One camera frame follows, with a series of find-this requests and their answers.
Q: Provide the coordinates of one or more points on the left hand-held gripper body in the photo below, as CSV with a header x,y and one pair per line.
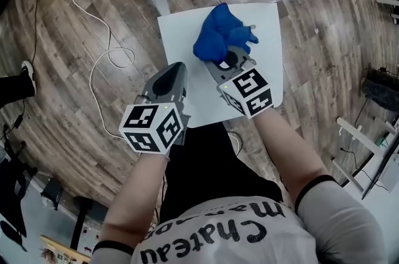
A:
x,y
146,122

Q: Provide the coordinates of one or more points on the black box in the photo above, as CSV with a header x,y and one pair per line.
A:
x,y
52,192

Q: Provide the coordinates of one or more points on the wooden board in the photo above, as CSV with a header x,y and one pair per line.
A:
x,y
59,248

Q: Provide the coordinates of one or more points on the white metal rack frame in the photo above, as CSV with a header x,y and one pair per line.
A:
x,y
358,134

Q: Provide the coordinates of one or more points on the blue cloth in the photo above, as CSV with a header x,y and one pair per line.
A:
x,y
215,35

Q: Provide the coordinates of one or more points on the person's left forearm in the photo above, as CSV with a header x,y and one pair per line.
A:
x,y
137,197

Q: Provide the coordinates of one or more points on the black bag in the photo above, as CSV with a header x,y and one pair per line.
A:
x,y
381,89

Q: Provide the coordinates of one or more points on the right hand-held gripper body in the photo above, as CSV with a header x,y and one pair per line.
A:
x,y
249,91

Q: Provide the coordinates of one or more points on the white printed t-shirt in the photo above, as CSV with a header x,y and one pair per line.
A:
x,y
280,237

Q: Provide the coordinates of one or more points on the black tripod stand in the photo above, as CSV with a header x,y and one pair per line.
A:
x,y
12,181

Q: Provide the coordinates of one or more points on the white chair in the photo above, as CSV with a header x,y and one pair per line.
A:
x,y
177,38

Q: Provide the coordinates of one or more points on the person's black trousers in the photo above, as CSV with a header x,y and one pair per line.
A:
x,y
202,169

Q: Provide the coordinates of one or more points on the person's right forearm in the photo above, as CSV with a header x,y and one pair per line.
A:
x,y
286,153

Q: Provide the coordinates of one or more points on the black post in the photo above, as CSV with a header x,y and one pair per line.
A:
x,y
81,219

